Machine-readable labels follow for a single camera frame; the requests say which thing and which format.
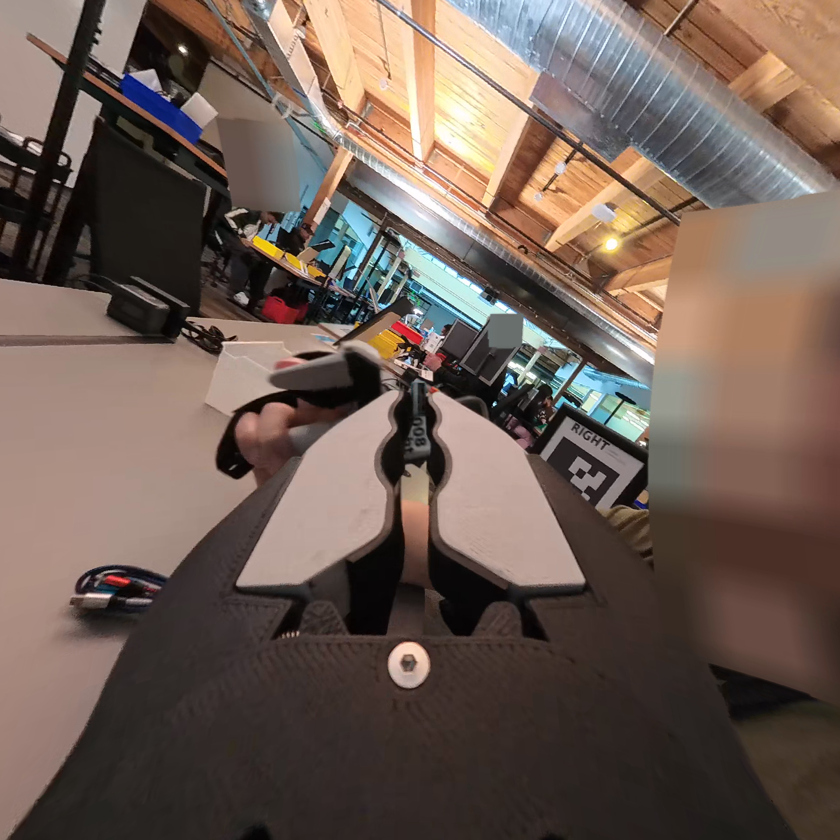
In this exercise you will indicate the black usb hub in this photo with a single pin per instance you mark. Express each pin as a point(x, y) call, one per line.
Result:
point(144, 308)

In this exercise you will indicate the large silver ventilation duct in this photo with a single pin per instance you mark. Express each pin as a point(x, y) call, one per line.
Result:
point(656, 85)

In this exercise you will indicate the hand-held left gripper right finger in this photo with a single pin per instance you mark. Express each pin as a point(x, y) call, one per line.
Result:
point(505, 518)

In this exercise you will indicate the blue storage bin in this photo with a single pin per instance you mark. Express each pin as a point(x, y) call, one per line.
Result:
point(161, 105)

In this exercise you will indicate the person's right forearm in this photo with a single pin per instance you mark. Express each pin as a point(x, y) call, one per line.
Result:
point(630, 531)

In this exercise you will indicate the red storage bin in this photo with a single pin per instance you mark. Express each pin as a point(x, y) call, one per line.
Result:
point(408, 331)
point(283, 310)

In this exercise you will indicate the black computer monitor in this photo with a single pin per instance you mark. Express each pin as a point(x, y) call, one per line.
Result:
point(459, 338)

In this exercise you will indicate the black metal post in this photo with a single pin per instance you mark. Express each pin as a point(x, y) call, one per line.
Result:
point(62, 118)

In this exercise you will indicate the dark ceiling duct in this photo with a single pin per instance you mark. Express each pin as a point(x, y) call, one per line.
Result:
point(525, 275)

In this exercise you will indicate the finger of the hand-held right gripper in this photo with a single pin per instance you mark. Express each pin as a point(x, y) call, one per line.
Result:
point(315, 373)
point(359, 348)

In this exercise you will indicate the person's olive clothing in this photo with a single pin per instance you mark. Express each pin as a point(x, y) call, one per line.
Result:
point(787, 774)

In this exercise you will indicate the yellow storage bin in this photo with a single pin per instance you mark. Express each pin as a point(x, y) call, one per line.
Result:
point(269, 247)
point(386, 342)

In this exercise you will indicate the round ceiling lamp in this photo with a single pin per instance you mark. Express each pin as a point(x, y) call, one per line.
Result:
point(611, 244)

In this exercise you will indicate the translucent plastic box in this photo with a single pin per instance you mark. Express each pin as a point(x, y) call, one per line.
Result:
point(243, 377)

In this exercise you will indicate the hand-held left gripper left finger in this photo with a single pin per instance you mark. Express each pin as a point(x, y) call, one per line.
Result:
point(315, 512)

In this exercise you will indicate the grey monitor back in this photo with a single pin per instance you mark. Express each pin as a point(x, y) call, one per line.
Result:
point(492, 364)

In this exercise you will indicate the black ceiling pipe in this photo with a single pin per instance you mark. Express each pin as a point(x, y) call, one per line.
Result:
point(525, 107)

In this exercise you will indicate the person's right hand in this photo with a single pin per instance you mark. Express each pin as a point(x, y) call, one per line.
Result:
point(269, 436)

